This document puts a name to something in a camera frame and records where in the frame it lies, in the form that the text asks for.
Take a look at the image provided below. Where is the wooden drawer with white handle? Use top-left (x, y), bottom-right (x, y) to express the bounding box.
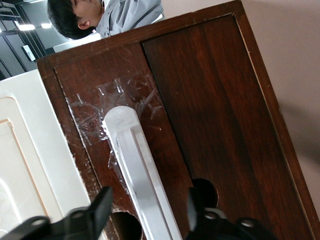
top-left (53, 41), bottom-right (196, 240)

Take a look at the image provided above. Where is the dark wooden drawer cabinet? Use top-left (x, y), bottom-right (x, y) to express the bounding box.
top-left (36, 0), bottom-right (320, 240)

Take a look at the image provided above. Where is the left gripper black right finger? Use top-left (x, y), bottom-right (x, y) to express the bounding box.
top-left (186, 186), bottom-right (279, 240)

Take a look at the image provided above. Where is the white plastic drawer handle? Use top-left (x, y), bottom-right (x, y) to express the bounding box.
top-left (101, 105), bottom-right (184, 240)

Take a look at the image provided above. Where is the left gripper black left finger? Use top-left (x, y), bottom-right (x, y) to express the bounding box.
top-left (7, 185), bottom-right (114, 240)

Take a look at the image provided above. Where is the small white wall label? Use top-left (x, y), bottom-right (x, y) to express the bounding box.
top-left (21, 44), bottom-right (37, 62)

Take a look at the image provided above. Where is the person in grey jacket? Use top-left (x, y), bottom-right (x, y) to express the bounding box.
top-left (46, 0), bottom-right (166, 41)

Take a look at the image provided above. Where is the white cabinet door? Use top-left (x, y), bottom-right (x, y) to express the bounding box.
top-left (0, 68), bottom-right (108, 240)

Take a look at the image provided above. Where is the clear adhesive tape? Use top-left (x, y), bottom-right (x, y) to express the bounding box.
top-left (69, 76), bottom-right (166, 171)

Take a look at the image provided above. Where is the wooden drawer without handle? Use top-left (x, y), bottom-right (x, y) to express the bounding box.
top-left (141, 12), bottom-right (319, 240)

